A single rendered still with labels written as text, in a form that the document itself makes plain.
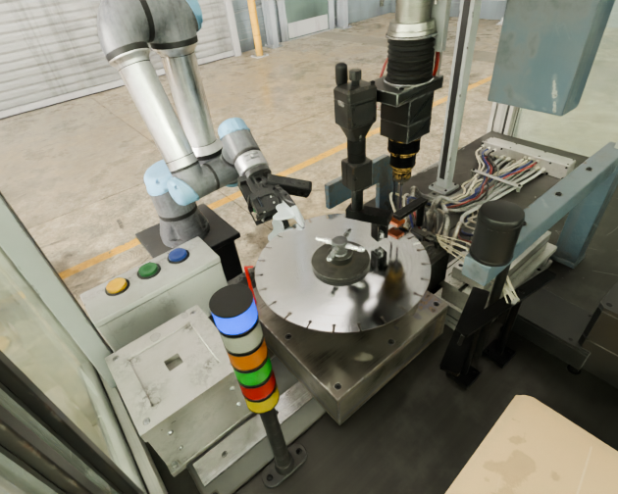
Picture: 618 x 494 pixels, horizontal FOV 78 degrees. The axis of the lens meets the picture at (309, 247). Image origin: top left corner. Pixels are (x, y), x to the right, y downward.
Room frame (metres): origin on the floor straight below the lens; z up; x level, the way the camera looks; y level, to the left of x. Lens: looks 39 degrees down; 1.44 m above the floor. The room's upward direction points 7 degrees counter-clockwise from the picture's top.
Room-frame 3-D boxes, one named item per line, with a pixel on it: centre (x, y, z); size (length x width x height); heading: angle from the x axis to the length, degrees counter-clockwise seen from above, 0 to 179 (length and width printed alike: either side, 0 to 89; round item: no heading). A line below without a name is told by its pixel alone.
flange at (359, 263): (0.54, -0.06, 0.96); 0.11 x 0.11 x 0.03
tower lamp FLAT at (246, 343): (0.27, 0.08, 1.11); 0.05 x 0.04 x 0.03; 35
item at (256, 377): (0.27, 0.08, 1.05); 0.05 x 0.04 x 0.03; 35
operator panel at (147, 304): (0.63, 0.35, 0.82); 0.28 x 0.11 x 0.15; 125
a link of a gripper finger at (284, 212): (0.70, 0.04, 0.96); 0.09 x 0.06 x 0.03; 25
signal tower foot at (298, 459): (0.27, 0.08, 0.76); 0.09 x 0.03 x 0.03; 125
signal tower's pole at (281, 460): (0.27, 0.08, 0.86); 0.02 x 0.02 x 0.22
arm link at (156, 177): (1.00, 0.37, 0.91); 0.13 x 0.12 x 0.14; 131
